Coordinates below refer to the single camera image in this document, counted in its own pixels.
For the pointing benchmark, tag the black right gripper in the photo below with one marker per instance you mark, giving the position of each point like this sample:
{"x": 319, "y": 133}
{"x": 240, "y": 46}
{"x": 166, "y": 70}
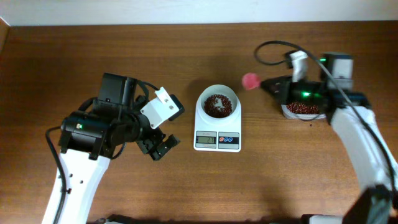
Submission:
{"x": 286, "y": 88}

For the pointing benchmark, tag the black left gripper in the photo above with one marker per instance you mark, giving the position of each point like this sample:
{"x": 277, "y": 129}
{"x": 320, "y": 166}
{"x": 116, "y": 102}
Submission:
{"x": 155, "y": 138}

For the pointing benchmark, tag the pink measuring scoop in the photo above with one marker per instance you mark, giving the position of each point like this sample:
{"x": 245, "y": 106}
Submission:
{"x": 251, "y": 81}

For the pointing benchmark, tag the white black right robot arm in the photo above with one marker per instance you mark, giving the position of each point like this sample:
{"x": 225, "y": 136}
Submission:
{"x": 351, "y": 117}

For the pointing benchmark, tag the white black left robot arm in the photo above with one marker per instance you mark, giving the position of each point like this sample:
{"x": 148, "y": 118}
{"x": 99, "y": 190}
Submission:
{"x": 121, "y": 113}

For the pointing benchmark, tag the white digital kitchen scale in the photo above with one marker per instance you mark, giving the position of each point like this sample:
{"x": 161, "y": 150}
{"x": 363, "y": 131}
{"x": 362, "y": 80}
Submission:
{"x": 218, "y": 134}

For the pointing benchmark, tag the clear plastic container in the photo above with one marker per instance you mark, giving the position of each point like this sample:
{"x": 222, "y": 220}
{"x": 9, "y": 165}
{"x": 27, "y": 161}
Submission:
{"x": 304, "y": 117}

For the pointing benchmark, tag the red adzuki beans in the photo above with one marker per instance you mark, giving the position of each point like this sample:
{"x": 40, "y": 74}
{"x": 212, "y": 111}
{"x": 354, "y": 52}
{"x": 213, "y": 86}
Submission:
{"x": 300, "y": 108}

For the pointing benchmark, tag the red beans in bowl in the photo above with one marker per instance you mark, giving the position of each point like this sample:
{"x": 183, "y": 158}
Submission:
{"x": 218, "y": 106}

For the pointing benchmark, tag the white round bowl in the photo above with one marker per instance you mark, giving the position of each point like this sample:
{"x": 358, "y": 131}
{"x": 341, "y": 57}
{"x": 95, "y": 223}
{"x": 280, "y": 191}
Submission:
{"x": 221, "y": 90}

